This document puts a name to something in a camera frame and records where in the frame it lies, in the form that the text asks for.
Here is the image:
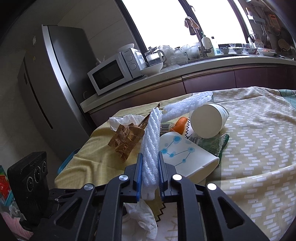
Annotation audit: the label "white foam net sleeve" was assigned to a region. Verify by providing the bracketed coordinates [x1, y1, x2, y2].
[140, 107, 163, 200]

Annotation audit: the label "paper cup blue dots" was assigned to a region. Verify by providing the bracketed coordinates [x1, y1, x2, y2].
[159, 132, 219, 184]

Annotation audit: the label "blue trash bin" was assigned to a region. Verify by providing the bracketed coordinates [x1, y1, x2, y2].
[57, 148, 80, 175]

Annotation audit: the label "kitchen counter with cabinets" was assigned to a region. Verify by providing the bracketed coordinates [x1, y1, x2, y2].
[80, 56, 295, 126]

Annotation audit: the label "kitchen faucet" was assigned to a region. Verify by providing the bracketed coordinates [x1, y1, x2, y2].
[185, 16, 211, 57]

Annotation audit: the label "red snack bag on floor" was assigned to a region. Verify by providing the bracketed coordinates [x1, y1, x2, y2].
[0, 165, 14, 206]

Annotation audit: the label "white tissue near gripper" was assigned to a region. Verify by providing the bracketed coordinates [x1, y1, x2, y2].
[121, 199, 158, 240]

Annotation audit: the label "orange peel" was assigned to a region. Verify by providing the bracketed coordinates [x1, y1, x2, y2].
[171, 116, 188, 135]

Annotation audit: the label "brown foil wrapper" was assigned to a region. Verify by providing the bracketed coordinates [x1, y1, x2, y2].
[108, 123, 144, 162]

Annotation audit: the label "green clear snack wrapper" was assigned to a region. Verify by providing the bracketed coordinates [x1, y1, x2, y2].
[188, 133, 229, 159]

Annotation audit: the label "white crumpled tissue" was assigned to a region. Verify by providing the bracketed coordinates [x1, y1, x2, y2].
[109, 114, 144, 131]

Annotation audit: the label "yellow patterned tablecloth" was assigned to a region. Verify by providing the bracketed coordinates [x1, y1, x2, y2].
[55, 87, 295, 240]

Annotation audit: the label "white bowl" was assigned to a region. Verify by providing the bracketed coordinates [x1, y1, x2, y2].
[140, 62, 163, 76]

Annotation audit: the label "silver refrigerator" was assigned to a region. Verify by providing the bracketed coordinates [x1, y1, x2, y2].
[18, 25, 96, 160]

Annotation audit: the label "white microwave oven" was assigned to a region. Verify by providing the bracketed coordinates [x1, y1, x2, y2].
[88, 48, 148, 95]

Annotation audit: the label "electric kettle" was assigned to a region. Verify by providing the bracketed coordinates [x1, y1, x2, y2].
[145, 50, 167, 66]

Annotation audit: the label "bowl on microwave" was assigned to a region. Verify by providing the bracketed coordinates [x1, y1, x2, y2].
[118, 43, 134, 52]

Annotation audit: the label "white soap bottle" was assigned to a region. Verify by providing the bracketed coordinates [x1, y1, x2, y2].
[201, 34, 215, 57]

